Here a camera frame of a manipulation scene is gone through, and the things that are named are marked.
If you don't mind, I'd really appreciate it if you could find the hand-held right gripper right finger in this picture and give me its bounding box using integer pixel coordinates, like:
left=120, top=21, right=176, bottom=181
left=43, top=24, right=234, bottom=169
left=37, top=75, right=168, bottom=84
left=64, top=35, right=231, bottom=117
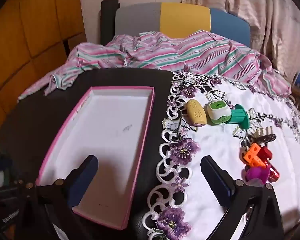
left=200, top=155, right=284, bottom=240

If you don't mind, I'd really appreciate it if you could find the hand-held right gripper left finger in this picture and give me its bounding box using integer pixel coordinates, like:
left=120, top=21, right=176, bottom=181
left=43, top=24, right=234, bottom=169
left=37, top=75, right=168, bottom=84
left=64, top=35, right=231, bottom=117
left=15, top=154, right=99, bottom=240

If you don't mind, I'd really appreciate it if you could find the purple plastic toy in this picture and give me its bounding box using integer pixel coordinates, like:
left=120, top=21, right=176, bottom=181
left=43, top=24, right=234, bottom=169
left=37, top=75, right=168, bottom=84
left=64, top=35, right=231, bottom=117
left=245, top=166, right=270, bottom=184

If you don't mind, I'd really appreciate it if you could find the orange perforated toy block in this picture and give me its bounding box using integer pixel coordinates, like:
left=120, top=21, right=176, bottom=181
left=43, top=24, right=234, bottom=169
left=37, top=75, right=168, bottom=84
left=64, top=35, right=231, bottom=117
left=242, top=142, right=262, bottom=167

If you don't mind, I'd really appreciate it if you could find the pink shallow cardboard box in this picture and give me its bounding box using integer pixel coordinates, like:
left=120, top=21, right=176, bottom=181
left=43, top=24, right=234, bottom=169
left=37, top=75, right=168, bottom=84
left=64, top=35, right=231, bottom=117
left=36, top=86, right=155, bottom=230

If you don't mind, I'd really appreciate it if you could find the white embroidered floral tablecloth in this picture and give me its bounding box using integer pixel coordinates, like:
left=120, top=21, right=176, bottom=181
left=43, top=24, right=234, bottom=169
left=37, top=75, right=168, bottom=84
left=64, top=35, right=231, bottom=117
left=141, top=71, right=300, bottom=240

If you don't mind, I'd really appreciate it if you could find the dark wooden scalp massager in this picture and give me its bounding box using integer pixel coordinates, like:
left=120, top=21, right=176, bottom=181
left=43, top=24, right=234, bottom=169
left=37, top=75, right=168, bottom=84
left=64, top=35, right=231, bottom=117
left=245, top=126, right=277, bottom=147

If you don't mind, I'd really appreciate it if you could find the green white plastic gadget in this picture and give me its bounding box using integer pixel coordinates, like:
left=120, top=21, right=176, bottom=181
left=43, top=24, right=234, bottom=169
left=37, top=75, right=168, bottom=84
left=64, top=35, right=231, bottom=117
left=206, top=99, right=232, bottom=125

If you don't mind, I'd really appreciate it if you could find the teal plastic spool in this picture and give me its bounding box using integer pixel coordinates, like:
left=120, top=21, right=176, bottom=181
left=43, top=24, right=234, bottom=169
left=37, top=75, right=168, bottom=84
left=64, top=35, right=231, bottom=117
left=226, top=104, right=250, bottom=129

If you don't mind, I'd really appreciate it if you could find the yellow oval plastic case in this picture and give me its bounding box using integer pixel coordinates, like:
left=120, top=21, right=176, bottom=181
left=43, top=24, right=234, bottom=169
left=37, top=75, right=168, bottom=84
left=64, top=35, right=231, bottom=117
left=186, top=99, right=207, bottom=127

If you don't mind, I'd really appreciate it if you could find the black bag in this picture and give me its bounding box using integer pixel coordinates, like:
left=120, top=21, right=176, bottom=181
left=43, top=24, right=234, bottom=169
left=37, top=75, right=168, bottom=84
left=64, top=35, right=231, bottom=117
left=0, top=177, right=40, bottom=240

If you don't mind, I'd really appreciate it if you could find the pink green striped blanket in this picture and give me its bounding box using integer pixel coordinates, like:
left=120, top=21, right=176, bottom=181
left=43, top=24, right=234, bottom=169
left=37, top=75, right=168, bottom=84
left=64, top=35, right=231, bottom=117
left=17, top=30, right=293, bottom=103

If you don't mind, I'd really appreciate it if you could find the orange wooden wardrobe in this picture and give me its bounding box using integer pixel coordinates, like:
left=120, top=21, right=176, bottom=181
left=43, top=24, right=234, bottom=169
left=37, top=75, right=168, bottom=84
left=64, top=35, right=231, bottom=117
left=0, top=0, right=88, bottom=120

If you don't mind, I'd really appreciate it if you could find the beige patterned curtain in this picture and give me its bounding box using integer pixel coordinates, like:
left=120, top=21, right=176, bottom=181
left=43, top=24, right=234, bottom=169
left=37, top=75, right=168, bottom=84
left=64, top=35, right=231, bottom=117
left=182, top=0, right=300, bottom=80

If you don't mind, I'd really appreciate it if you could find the black padded bed post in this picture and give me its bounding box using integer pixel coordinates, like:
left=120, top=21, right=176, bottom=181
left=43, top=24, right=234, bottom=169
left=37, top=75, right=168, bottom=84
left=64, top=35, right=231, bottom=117
left=101, top=0, right=121, bottom=45

